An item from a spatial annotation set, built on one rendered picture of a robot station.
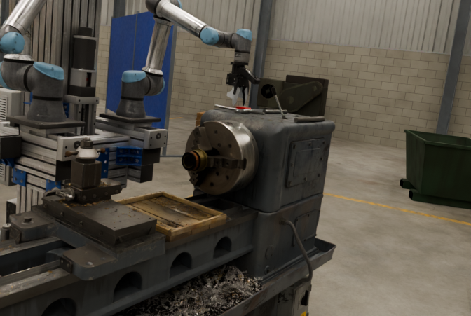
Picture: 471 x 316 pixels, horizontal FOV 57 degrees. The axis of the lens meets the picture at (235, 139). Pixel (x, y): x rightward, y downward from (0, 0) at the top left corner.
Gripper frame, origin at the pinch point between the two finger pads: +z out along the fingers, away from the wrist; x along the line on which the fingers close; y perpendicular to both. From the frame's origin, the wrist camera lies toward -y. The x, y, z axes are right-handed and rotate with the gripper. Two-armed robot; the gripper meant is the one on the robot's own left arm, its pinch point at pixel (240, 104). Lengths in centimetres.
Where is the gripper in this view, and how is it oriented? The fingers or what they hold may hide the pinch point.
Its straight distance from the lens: 213.4
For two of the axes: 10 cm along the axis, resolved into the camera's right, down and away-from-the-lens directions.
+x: -6.0, 0.5, -8.0
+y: -7.9, -1.8, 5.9
